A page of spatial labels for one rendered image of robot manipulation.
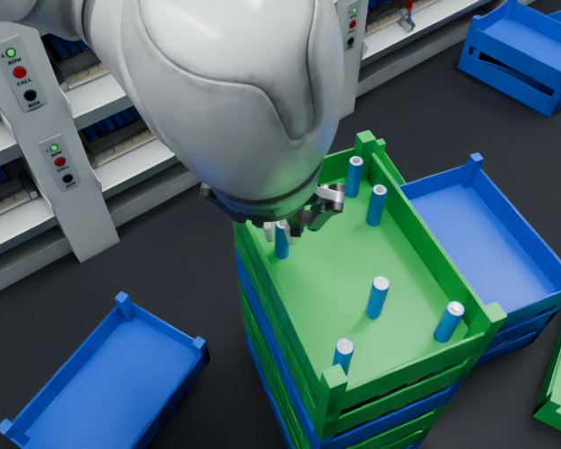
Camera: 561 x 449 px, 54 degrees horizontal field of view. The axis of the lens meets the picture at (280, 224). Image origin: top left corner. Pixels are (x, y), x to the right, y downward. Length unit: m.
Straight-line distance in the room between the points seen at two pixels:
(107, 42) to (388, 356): 0.46
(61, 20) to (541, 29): 1.58
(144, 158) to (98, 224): 0.17
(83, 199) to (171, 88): 0.90
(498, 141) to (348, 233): 0.86
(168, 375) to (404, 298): 0.54
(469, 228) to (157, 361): 0.64
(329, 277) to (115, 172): 0.60
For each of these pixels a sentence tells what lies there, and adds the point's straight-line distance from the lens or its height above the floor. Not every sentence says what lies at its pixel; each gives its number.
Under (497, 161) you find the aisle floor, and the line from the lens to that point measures 1.47.
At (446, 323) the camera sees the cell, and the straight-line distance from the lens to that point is 0.62.
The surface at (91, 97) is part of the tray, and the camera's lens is 1.03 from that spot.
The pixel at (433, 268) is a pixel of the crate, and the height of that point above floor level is 0.42.
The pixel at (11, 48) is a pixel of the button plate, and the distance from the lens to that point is 0.91.
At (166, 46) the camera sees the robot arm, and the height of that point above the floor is 0.85.
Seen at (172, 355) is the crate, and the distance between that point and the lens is 1.08.
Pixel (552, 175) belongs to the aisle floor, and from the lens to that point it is 1.49.
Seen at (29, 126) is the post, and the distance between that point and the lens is 0.99.
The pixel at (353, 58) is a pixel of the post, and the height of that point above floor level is 0.18.
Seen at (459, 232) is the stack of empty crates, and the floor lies 0.16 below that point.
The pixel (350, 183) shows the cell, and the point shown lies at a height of 0.43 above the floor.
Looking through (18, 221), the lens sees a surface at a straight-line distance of 1.13.
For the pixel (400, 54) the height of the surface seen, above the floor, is 0.05.
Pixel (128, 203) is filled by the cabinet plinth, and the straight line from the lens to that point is 1.25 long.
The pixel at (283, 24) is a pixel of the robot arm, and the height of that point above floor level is 0.85.
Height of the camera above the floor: 0.97
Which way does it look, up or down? 52 degrees down
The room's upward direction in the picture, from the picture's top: straight up
